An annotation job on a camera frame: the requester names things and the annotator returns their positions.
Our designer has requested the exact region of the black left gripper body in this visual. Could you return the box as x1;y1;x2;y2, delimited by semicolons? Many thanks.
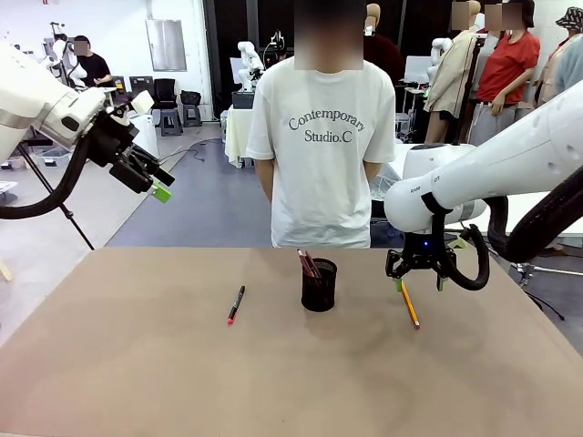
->
89;108;138;168

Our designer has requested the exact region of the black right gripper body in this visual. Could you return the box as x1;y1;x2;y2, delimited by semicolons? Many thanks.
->
406;231;445;266

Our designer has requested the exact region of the yellow pencil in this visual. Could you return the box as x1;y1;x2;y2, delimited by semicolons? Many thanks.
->
399;284;421;330

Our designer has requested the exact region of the dark red pen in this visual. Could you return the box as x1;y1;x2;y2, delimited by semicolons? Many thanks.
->
296;248;322;278

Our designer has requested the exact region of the black marker with pink cap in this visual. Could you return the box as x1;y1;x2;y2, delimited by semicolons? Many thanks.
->
226;285;247;326

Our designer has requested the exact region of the person's right forearm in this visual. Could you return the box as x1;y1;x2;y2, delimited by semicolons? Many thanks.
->
253;157;276;205

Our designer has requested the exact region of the black mesh pen holder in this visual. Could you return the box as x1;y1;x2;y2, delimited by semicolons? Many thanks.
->
301;258;339;313

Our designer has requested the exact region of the grey plastic stool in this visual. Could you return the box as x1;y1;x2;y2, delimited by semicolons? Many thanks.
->
159;107;184;137

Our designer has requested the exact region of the man in black t-shirt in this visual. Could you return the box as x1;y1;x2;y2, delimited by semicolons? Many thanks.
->
72;35;114;88

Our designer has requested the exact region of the black tripod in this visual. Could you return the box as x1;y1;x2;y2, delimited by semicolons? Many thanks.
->
17;140;96;251

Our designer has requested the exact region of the table with cream cloth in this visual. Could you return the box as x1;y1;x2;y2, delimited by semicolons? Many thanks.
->
223;107;256;169

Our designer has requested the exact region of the person in white printed t-shirt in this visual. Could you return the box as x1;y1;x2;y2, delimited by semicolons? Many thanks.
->
245;0;396;250

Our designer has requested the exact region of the mannequin in beige coat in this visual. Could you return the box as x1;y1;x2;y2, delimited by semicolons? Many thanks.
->
423;0;484;147

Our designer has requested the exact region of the mannequin in dark red top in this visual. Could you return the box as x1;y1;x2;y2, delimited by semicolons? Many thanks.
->
363;3;405;83

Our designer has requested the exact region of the mannequin with patterned bucket hat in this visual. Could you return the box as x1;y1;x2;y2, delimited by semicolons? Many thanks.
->
537;6;583;106

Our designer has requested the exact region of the black right wrist hose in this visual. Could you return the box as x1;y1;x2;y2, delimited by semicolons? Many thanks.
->
453;225;491;292

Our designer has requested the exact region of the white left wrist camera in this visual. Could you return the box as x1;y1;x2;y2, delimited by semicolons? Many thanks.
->
108;89;154;127

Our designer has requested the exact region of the grey wall panel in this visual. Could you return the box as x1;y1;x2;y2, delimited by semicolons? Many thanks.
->
145;18;188;73

